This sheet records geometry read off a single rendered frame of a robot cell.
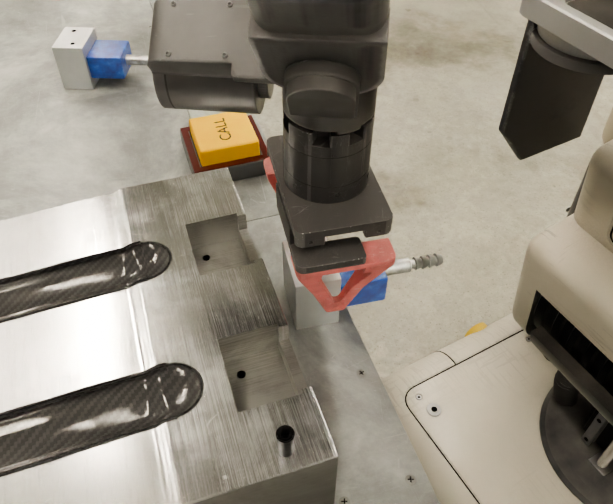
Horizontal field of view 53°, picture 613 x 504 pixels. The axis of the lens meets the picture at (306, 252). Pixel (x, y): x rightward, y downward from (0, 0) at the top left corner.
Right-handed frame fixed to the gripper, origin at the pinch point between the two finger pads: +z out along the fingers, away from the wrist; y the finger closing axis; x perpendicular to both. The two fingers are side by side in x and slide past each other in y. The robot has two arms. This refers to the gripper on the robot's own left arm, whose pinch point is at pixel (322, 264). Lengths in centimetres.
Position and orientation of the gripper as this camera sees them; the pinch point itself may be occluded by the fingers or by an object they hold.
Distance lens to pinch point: 48.8
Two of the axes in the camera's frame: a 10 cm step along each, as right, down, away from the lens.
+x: 9.7, -1.6, 1.6
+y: 2.3, 7.2, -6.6
